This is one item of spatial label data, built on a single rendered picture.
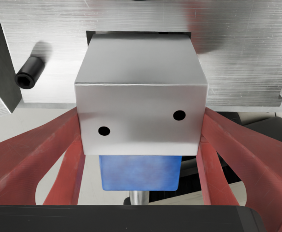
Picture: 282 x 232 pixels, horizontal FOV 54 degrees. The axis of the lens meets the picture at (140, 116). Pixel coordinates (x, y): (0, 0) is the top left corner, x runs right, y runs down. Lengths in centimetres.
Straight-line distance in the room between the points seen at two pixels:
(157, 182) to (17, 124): 133
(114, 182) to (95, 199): 162
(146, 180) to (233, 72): 8
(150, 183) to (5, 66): 15
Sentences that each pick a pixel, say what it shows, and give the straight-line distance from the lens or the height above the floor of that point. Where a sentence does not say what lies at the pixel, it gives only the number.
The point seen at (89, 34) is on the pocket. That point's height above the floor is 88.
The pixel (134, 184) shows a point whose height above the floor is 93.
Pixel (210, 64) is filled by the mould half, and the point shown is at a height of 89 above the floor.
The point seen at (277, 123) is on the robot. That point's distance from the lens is 97.
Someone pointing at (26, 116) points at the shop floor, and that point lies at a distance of 141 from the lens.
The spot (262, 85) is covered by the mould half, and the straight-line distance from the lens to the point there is 17.
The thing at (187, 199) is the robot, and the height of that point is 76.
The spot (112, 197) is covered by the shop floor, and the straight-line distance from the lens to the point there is 175.
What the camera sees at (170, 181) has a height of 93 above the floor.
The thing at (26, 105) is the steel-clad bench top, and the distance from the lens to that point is 30.
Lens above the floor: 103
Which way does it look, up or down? 53 degrees down
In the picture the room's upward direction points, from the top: 179 degrees counter-clockwise
